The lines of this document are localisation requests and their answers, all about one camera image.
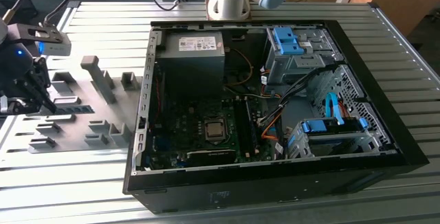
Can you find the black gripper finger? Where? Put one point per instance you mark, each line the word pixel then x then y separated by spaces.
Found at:
pixel 20 105
pixel 36 82

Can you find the black empty RAM slot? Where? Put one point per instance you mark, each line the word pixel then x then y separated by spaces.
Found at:
pixel 240 126

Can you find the grey parts rack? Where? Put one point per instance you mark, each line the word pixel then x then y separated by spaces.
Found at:
pixel 96 105

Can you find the green motherboard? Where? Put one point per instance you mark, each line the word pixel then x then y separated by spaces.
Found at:
pixel 178 131

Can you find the grey power supply unit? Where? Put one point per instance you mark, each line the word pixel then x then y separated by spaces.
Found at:
pixel 192 61

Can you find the black CPU socket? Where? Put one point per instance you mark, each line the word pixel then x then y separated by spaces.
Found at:
pixel 214 118

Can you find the silver CPU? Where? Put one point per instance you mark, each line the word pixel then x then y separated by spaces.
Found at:
pixel 214 129

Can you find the black graphics card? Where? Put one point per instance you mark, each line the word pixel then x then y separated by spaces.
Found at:
pixel 210 157

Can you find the black open PC case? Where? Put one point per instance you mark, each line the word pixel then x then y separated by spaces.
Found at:
pixel 240 190

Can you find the blue plastic drive latch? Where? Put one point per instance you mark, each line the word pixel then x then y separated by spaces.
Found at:
pixel 282 34
pixel 292 49

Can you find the metal drive cage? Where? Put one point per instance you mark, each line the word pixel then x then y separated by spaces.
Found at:
pixel 302 64

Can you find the hard disk in blue carrier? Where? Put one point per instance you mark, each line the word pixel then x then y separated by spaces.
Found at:
pixel 329 126

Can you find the metal disk bay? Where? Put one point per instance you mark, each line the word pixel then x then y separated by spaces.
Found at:
pixel 340 139

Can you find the brown wooden cabinet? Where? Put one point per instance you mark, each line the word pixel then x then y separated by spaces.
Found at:
pixel 401 0

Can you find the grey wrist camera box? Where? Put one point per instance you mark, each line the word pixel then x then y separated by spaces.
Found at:
pixel 56 48

